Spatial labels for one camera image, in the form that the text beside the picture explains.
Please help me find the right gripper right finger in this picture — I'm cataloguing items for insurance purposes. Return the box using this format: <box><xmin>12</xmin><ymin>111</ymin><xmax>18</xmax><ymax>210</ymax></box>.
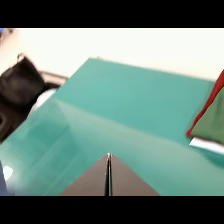
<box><xmin>108</xmin><ymin>152</ymin><xmax>161</xmax><ymax>197</ymax></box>

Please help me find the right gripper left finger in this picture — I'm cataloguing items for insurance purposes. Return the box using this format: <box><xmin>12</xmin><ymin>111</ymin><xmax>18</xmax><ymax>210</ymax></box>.
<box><xmin>59</xmin><ymin>152</ymin><xmax>110</xmax><ymax>197</ymax></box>

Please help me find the white garment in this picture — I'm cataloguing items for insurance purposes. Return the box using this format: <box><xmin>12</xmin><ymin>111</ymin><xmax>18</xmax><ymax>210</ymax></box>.
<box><xmin>188</xmin><ymin>136</ymin><xmax>224</xmax><ymax>156</ymax></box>

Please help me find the green garment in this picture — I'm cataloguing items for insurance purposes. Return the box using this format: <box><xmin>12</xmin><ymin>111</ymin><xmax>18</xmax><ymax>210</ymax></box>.
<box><xmin>191</xmin><ymin>90</ymin><xmax>224</xmax><ymax>146</ymax></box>

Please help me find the red garment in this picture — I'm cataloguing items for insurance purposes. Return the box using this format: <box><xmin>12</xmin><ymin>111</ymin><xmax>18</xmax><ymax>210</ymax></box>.
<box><xmin>186</xmin><ymin>69</ymin><xmax>224</xmax><ymax>138</ymax></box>

